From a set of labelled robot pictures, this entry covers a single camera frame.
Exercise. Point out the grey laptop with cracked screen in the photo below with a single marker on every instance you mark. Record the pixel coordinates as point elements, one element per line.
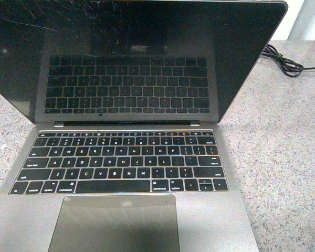
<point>125,97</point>

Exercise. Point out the white curtain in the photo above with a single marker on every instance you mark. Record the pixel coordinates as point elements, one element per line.
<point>299,21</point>

